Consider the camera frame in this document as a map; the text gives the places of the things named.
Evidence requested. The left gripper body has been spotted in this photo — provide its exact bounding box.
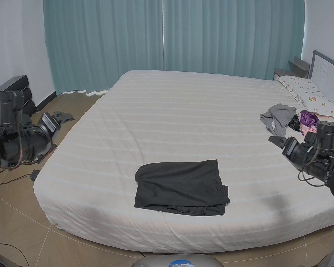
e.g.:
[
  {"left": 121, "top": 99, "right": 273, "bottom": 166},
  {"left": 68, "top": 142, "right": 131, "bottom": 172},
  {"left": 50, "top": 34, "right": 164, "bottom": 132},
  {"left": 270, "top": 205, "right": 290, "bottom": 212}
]
[{"left": 39, "top": 111, "right": 63, "bottom": 143}]

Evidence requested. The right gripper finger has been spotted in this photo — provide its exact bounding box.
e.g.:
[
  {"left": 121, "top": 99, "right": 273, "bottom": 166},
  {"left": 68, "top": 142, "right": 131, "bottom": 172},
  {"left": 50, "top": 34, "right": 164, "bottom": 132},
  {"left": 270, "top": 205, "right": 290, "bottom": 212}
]
[{"left": 268, "top": 136, "right": 285, "bottom": 149}]

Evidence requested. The white printed pillow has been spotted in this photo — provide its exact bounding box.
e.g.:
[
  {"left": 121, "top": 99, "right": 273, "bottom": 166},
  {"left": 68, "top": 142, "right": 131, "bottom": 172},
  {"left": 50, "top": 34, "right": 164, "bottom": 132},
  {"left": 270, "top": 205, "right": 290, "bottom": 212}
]
[{"left": 275, "top": 75, "right": 334, "bottom": 118}]

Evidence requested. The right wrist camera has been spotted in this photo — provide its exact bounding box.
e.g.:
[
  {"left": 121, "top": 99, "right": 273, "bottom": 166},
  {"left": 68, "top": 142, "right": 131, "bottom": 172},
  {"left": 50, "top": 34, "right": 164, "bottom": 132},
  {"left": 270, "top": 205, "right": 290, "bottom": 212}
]
[{"left": 304, "top": 132, "right": 318, "bottom": 150}]

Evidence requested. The bed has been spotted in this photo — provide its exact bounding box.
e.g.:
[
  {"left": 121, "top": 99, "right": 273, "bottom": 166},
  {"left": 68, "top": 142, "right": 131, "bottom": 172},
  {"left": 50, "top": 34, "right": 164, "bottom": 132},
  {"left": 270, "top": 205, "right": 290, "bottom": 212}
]
[{"left": 33, "top": 50, "right": 334, "bottom": 254}]

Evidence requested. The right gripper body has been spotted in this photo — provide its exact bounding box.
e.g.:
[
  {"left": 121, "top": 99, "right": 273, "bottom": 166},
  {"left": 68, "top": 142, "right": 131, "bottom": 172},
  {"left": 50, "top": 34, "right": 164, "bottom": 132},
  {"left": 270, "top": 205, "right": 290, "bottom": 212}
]
[{"left": 282, "top": 137, "right": 318, "bottom": 175}]

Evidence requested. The purple garment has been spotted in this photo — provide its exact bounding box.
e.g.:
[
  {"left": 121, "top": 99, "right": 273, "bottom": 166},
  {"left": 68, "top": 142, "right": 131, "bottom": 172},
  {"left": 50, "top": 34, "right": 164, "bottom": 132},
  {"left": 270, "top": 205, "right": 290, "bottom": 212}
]
[{"left": 300, "top": 110, "right": 321, "bottom": 128}]

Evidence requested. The black chest of drawers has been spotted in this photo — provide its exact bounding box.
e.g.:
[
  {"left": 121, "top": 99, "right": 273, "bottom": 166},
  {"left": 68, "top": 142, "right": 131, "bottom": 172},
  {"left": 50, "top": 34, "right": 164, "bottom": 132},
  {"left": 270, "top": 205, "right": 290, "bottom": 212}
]
[{"left": 0, "top": 75, "right": 37, "bottom": 122}]

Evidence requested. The grey garment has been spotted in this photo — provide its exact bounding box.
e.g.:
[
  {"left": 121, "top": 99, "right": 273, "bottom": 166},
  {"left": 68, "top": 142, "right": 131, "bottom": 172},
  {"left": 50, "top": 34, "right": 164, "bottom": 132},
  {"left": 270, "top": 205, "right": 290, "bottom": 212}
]
[{"left": 259, "top": 103, "right": 297, "bottom": 137}]

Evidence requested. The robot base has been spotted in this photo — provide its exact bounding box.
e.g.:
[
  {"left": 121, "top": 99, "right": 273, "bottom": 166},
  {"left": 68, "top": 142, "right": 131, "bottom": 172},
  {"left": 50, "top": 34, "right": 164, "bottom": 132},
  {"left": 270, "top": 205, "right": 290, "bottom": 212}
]
[{"left": 135, "top": 254, "right": 221, "bottom": 267}]

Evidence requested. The blue-green curtain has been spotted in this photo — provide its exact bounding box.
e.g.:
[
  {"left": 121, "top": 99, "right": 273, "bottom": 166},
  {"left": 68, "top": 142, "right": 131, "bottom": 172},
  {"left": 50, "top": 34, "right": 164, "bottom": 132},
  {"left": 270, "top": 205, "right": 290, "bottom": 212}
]
[
  {"left": 162, "top": 0, "right": 306, "bottom": 81},
  {"left": 43, "top": 0, "right": 165, "bottom": 94}
]

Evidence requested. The cream pillow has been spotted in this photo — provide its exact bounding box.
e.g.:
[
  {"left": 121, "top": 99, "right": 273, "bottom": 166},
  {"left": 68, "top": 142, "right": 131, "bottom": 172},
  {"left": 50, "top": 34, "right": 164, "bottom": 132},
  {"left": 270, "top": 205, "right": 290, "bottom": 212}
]
[{"left": 313, "top": 114, "right": 334, "bottom": 128}]

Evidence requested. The grey bedside table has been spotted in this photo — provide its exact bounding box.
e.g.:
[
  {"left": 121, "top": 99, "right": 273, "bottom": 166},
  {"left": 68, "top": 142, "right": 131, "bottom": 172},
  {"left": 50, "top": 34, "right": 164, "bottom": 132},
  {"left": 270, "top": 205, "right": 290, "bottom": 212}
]
[{"left": 274, "top": 56, "right": 310, "bottom": 81}]

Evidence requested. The black cable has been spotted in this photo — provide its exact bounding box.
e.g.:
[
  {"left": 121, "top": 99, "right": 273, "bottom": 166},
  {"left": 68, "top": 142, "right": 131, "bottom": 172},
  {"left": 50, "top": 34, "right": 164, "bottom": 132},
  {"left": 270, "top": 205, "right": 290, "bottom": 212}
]
[
  {"left": 0, "top": 172, "right": 34, "bottom": 189},
  {"left": 0, "top": 242, "right": 32, "bottom": 267}
]

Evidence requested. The black printed garment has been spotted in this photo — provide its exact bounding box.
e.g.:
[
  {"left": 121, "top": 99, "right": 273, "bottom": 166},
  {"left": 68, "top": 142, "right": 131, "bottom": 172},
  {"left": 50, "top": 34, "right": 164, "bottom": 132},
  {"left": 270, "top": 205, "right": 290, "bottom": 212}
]
[{"left": 288, "top": 115, "right": 303, "bottom": 132}]

